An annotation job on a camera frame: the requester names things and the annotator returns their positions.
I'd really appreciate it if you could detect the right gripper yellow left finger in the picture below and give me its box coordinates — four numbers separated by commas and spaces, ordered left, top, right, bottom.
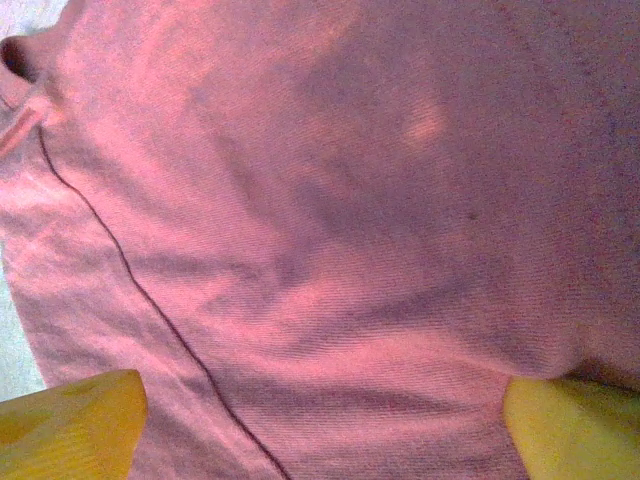
0, 368, 150, 480

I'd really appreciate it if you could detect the pink t-shirt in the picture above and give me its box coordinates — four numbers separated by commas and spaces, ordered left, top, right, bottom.
0, 0, 640, 480

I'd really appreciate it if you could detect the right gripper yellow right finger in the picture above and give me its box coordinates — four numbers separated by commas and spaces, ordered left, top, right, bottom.
503, 377, 640, 480

